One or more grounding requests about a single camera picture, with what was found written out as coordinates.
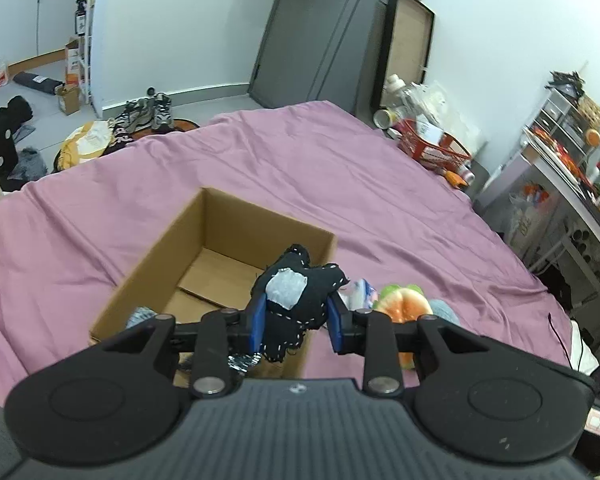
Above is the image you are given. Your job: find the black stitched soft toy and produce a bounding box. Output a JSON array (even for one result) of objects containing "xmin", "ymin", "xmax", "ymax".
[{"xmin": 251, "ymin": 244, "xmax": 349, "ymax": 363}]

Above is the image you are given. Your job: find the hamburger plush toy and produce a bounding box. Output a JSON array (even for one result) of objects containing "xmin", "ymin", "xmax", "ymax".
[{"xmin": 374, "ymin": 283, "xmax": 434, "ymax": 371}]

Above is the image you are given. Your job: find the blue fluffy plush slipper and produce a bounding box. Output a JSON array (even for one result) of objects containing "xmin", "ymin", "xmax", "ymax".
[{"xmin": 428, "ymin": 299, "xmax": 460, "ymax": 326}]

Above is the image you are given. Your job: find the blue tissue pack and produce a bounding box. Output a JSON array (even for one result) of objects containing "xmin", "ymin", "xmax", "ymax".
[{"xmin": 338, "ymin": 278, "xmax": 379, "ymax": 311}]

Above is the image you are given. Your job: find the blue knitted soft toy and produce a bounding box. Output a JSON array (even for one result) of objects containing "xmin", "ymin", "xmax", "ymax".
[{"xmin": 125, "ymin": 307, "xmax": 157, "ymax": 328}]

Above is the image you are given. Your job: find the brown cardboard box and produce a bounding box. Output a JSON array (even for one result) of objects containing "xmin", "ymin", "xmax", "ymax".
[{"xmin": 91, "ymin": 188, "xmax": 337, "ymax": 378}]

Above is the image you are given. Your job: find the orange bottle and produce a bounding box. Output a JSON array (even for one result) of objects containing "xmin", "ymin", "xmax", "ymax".
[{"xmin": 443, "ymin": 170, "xmax": 467, "ymax": 188}]

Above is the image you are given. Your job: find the red plastic basket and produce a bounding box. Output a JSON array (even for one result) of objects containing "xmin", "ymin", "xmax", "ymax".
[{"xmin": 396, "ymin": 119, "xmax": 471, "ymax": 171}]

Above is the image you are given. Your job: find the paper tape roll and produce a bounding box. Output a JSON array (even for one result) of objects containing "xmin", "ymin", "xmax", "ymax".
[{"xmin": 373, "ymin": 108, "xmax": 400, "ymax": 130}]

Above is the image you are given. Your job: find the purple bed sheet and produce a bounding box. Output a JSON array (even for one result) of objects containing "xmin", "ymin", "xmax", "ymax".
[{"xmin": 0, "ymin": 102, "xmax": 571, "ymax": 404}]

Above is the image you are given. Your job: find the white desk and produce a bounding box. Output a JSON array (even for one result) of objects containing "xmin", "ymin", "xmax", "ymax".
[{"xmin": 471, "ymin": 129, "xmax": 600, "ymax": 281}]

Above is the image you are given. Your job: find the clear plastic bottle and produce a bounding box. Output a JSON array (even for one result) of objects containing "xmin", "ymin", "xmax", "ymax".
[{"xmin": 384, "ymin": 74, "xmax": 436, "ymax": 124}]

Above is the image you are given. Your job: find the white plastic bag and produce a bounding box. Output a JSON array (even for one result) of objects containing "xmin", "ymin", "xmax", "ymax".
[{"xmin": 412, "ymin": 81, "xmax": 488, "ymax": 157}]

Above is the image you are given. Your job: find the pair of sneakers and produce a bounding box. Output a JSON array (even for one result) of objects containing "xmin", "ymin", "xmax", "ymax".
[{"xmin": 109, "ymin": 87, "xmax": 175, "ymax": 136}]

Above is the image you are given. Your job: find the yellow white bag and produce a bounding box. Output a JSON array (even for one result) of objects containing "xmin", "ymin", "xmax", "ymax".
[{"xmin": 54, "ymin": 120, "xmax": 112, "ymax": 171}]

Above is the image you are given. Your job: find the grey door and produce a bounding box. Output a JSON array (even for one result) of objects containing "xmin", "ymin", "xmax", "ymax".
[{"xmin": 249, "ymin": 0, "xmax": 389, "ymax": 113}]

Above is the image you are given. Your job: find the small cardboard box on floor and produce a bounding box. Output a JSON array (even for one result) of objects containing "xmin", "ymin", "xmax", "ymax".
[{"xmin": 55, "ymin": 84, "xmax": 82, "ymax": 116}]

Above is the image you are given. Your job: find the black framed cork board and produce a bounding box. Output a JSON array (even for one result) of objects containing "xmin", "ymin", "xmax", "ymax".
[{"xmin": 370, "ymin": 0, "xmax": 434, "ymax": 112}]

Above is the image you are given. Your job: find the grey drawer organizer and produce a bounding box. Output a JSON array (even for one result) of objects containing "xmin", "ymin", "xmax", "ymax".
[{"xmin": 529, "ymin": 89, "xmax": 591, "ymax": 160}]

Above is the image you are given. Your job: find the white kitchen cabinet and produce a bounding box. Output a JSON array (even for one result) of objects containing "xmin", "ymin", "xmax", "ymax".
[{"xmin": 0, "ymin": 0, "xmax": 102, "ymax": 68}]

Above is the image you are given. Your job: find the black cable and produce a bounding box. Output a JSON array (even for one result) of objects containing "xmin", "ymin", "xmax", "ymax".
[{"xmin": 547, "ymin": 311, "xmax": 581, "ymax": 373}]

